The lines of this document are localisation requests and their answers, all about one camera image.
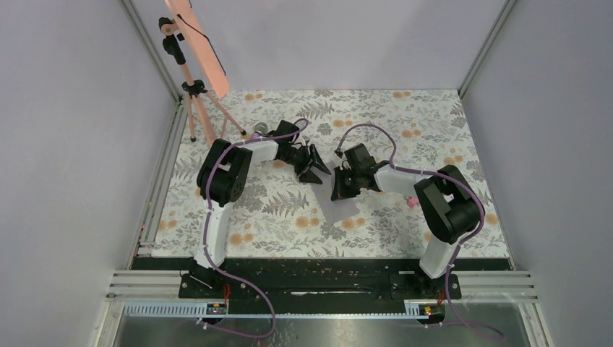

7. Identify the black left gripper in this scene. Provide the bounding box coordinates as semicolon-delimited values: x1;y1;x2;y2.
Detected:
279;144;329;184

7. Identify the grey envelope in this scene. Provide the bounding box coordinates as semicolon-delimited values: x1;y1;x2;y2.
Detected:
311;180;359;224

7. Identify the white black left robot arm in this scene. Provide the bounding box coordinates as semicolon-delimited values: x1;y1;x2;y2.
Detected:
194;121;331;269

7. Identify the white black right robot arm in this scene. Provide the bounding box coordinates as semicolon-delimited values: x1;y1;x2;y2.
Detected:
331;144;484;298

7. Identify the floral patterned table mat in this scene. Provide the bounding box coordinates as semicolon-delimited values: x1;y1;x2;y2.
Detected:
151;90;510;258

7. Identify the purple glitter microphone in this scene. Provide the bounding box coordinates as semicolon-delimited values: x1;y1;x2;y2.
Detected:
252;122;269;137

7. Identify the pink eraser block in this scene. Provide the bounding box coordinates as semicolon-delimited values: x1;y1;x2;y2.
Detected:
407;197;419;208

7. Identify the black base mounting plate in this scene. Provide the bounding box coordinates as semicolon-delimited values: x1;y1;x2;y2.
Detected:
131;257;513;316

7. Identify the pink tripod stand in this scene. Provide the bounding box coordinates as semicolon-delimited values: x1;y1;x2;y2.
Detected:
158;17;247;145

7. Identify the pink board on tripod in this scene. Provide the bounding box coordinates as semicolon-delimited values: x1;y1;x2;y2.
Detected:
165;0;230;98

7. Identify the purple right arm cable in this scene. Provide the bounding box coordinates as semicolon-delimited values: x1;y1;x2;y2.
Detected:
335;123;505;342

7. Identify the aluminium slotted rail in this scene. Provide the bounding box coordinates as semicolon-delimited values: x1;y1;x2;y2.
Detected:
123;301;430;320

